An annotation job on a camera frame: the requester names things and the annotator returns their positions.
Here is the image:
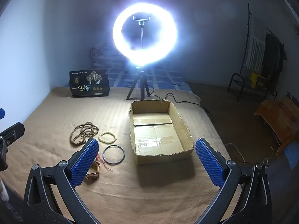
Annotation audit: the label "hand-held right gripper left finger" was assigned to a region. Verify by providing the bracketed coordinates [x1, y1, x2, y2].
[22, 138, 100, 224]

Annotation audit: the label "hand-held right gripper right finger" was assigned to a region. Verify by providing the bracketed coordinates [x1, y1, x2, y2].
[195, 138, 273, 224]

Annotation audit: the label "red strap wristwatch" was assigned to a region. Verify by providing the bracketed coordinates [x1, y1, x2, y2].
[85, 161, 101, 180]

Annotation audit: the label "red string pendant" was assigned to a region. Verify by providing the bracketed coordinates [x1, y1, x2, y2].
[96, 154, 114, 171]

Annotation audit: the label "dark metal bangle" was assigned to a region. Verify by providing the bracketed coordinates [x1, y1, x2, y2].
[103, 145, 125, 166]

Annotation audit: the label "wooden bead necklace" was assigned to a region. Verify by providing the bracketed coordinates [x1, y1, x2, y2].
[69, 121, 100, 146]

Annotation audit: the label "white bead bracelet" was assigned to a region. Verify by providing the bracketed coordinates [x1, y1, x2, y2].
[98, 132, 117, 144]

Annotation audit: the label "cardboard box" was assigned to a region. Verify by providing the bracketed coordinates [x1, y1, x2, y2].
[128, 99, 195, 166]

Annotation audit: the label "beige blanket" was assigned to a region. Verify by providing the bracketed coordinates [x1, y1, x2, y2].
[0, 86, 241, 224]

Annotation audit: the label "black printed gift box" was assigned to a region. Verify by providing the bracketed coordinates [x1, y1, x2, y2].
[69, 69, 110, 98]

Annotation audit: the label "blue cloth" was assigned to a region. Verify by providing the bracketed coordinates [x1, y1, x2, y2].
[284, 142, 299, 171]

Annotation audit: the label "black clothes rack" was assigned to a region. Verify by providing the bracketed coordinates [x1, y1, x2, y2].
[228, 3, 286, 102]

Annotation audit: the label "red-brown box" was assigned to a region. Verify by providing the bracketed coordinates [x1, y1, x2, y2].
[279, 97, 296, 122]

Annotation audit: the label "blue patterned blanket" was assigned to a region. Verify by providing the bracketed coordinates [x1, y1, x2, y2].
[90, 61, 194, 94]

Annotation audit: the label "yellow box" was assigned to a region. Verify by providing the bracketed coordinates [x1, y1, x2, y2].
[250, 72, 265, 89]

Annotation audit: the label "black tripod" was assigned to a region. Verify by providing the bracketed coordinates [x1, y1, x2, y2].
[126, 66, 151, 101]

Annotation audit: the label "rolled patterned quilt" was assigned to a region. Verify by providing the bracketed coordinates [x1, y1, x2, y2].
[90, 42, 127, 68]

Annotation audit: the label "dark hanging clothes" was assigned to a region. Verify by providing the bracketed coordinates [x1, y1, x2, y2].
[263, 34, 285, 82]

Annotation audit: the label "striped white cloth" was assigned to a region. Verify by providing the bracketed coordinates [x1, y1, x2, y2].
[246, 16, 267, 71]

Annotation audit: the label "phone holder clamp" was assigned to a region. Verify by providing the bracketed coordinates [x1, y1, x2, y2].
[132, 16, 153, 52]

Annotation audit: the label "white cable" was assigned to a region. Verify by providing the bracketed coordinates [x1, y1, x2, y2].
[224, 143, 269, 168]

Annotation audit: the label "black power cable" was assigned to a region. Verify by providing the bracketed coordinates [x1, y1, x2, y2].
[149, 93, 213, 122]

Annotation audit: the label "white ring light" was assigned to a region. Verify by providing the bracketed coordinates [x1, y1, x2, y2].
[112, 2, 178, 66]

